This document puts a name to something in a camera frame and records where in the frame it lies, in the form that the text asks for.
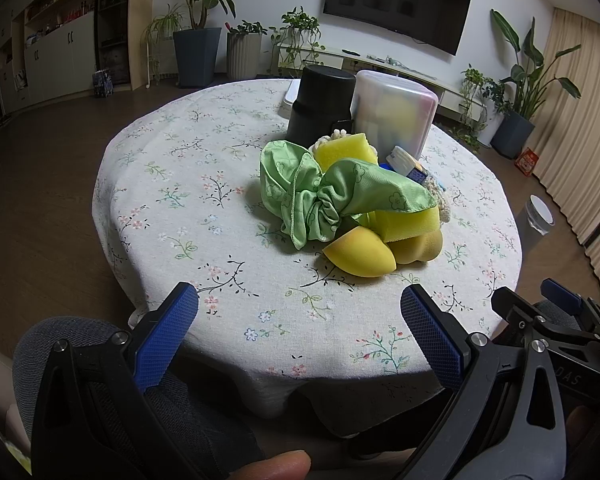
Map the tan peanut-shaped sponge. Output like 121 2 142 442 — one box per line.
388 230 443 266

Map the yellow egg-shaped sponge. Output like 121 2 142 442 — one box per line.
323 226 396 278

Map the light blue tissue pack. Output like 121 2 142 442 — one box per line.
386 145 422 176

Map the person's hand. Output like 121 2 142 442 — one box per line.
230 450 311 480

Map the white round robot vacuum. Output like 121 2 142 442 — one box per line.
524 194 555 236

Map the floral white tablecloth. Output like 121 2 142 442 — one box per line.
90 77 525 411

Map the beige curtain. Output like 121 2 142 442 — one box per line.
529 9 600 281

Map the bird of paradise plant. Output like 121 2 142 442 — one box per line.
490 9 581 159

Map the white tv console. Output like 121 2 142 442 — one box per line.
273 44 486 122

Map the translucent plastic storage box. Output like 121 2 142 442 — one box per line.
352 70 439 160

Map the small blue patterned box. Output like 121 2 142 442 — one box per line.
92 68 114 99

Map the white plastic tray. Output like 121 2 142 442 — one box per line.
279 78 301 118

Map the black cylindrical container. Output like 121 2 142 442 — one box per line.
286 65 355 148

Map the dark blue square planter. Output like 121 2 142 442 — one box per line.
173 27 221 88

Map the white ribbed planter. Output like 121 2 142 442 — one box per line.
226 32 262 80

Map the trailing pothos plant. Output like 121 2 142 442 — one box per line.
268 6 325 77

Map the white cabinet wall unit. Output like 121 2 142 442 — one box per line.
0 0 96 114

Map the wall-mounted black television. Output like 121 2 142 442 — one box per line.
323 0 471 55

